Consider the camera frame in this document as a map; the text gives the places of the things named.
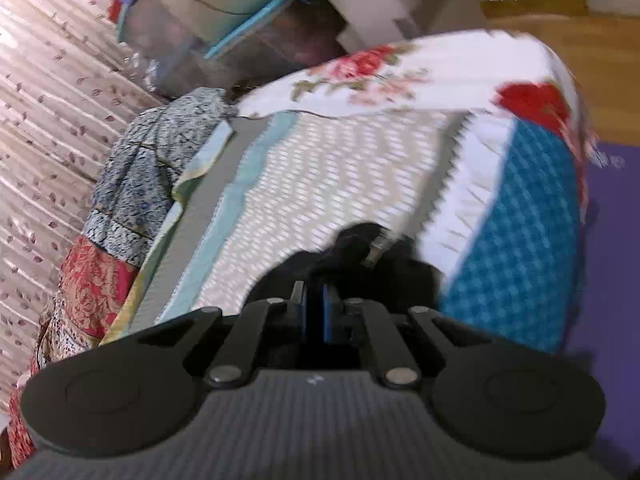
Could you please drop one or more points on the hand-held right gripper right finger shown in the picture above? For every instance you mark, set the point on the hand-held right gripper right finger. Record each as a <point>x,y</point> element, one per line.
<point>330,312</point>

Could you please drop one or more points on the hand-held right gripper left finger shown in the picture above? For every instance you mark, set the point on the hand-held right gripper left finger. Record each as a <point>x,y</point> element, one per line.
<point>299,312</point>

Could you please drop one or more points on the black pants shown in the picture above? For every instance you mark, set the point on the black pants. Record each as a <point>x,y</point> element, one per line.
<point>350,252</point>

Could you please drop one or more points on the patterned striped bedspread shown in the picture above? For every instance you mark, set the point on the patterned striped bedspread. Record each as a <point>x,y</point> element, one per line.
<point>325,175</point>

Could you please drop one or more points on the red and blue patchwork quilt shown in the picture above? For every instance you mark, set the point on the red and blue patchwork quilt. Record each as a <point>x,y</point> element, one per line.
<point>145,160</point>

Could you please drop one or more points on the white floral bed sheet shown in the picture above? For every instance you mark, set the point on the white floral bed sheet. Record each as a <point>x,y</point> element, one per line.
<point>450,75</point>

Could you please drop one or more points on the dark storage bin teal lid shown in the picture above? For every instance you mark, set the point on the dark storage bin teal lid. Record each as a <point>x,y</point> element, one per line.
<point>280,45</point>

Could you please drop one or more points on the purple mat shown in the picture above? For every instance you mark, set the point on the purple mat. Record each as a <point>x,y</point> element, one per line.
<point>616,260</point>

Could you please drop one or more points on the beige leaf print curtain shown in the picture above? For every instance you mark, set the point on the beige leaf print curtain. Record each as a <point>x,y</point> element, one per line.
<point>50,85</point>

